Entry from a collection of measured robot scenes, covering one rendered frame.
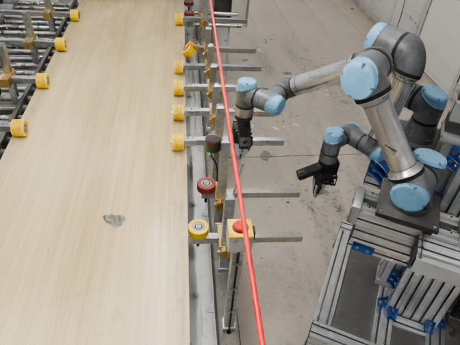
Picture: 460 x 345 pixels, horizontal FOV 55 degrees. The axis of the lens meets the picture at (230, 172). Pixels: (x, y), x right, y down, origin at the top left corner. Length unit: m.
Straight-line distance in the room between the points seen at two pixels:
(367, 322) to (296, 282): 0.52
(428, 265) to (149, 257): 0.99
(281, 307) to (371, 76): 1.58
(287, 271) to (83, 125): 1.45
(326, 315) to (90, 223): 1.25
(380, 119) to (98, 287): 1.05
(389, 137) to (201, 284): 0.95
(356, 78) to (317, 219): 1.83
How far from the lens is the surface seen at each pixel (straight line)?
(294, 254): 2.85
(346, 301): 2.45
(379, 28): 1.78
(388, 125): 1.46
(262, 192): 1.92
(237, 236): 1.24
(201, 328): 1.76
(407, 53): 1.71
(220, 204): 1.84
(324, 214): 3.15
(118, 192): 1.85
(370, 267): 2.64
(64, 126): 2.28
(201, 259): 1.95
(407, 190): 1.51
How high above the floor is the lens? 2.14
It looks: 40 degrees down
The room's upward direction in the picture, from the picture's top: 5 degrees clockwise
